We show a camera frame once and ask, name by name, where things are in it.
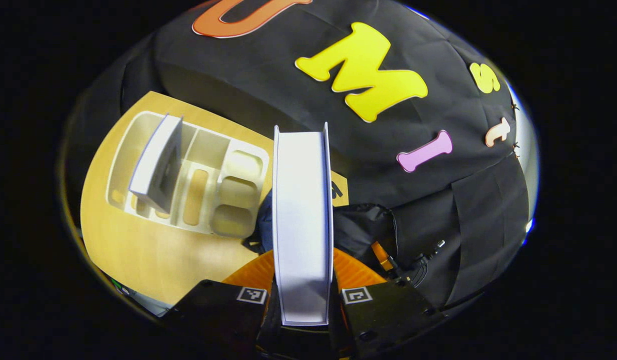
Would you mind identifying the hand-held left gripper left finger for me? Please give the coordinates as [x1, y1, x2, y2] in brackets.
[161, 250, 277, 360]

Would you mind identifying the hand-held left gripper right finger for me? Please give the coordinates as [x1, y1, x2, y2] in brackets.
[331, 247, 447, 358]

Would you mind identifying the blue schoolbag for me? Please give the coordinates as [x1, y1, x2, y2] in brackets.
[241, 190, 399, 271]

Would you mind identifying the white plastic bookshelf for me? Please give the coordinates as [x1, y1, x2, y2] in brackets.
[106, 111, 270, 238]

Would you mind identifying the black backdrop cloth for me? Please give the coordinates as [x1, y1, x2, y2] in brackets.
[68, 0, 532, 308]

